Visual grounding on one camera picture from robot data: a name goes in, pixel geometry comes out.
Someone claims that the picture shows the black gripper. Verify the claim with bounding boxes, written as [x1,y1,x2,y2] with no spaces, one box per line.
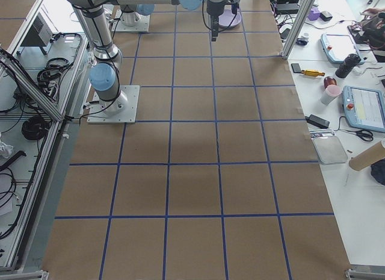
[206,0,240,42]

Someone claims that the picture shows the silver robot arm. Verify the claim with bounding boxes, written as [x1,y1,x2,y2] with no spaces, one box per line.
[67,0,126,116]
[109,0,240,42]

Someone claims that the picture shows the lavender round plate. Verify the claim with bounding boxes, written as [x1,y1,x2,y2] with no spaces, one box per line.
[219,9,242,30]

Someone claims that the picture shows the pink lidded white cup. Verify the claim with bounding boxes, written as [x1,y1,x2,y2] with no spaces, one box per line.
[320,84,342,105]

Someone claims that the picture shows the blue teach pendant far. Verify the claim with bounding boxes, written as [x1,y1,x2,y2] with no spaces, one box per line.
[320,33,365,65]

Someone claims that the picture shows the blue teach pendant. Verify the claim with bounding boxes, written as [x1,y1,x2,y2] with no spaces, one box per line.
[342,86,384,133]
[320,33,365,65]

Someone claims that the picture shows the black power adapter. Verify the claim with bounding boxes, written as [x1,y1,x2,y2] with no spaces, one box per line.
[305,114,330,129]

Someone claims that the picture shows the black bottle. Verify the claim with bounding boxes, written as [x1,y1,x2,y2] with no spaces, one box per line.
[335,54,361,78]

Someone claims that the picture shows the blue teach pendant near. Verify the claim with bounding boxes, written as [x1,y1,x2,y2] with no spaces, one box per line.
[342,86,384,133]

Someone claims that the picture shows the metal tray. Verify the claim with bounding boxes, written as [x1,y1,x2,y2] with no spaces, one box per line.
[309,129,348,165]

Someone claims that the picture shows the grey electronics box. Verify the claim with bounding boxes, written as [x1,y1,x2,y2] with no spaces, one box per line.
[20,13,53,55]

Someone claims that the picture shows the black scissors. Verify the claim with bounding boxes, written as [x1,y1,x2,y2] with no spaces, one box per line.
[350,129,374,142]

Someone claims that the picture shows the cardboard tube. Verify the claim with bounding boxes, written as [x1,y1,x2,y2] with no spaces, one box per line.
[348,139,384,171]

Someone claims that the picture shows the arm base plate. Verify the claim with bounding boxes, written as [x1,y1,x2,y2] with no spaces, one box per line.
[87,85,140,124]
[111,10,150,33]

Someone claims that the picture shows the aluminium frame post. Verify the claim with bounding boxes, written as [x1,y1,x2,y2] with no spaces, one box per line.
[281,0,315,60]

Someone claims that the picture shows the yellow handled tool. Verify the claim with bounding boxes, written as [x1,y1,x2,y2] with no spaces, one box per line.
[301,69,325,77]

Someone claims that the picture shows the coiled black cable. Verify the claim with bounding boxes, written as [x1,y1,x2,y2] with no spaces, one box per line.
[21,114,51,142]

